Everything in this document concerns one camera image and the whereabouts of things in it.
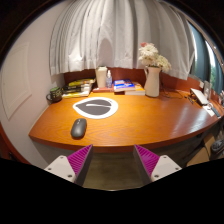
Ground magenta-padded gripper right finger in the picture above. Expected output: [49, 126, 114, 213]
[133, 144, 183, 184]

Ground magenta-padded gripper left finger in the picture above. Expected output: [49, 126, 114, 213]
[43, 143, 94, 187]

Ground dark grey computer mouse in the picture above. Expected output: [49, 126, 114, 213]
[70, 117, 88, 140]

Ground white and grey mouse pad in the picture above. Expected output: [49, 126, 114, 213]
[72, 96, 120, 120]

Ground dark green mug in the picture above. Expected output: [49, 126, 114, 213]
[45, 86, 64, 104]

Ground yellow and white book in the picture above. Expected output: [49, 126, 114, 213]
[61, 90, 93, 99]

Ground black and white book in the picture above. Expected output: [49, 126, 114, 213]
[61, 88, 92, 95]

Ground white flat device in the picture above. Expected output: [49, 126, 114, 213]
[189, 87, 210, 106]

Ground thin black book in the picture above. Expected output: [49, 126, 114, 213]
[62, 84, 93, 92]

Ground orange book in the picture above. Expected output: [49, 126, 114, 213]
[124, 82, 146, 96]

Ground dark red book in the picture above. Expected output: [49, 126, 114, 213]
[92, 86, 115, 93]

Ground blue book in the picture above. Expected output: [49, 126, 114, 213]
[112, 78, 137, 93]

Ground cream lidded tumbler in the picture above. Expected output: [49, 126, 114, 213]
[95, 65, 109, 89]

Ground clear spray bottle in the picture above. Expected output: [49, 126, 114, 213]
[105, 69, 113, 89]

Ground window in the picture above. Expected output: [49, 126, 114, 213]
[188, 23, 224, 96]

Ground white pleated curtain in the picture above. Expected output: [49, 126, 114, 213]
[49, 0, 196, 81]

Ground black cable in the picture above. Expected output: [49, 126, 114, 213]
[161, 87, 192, 100]

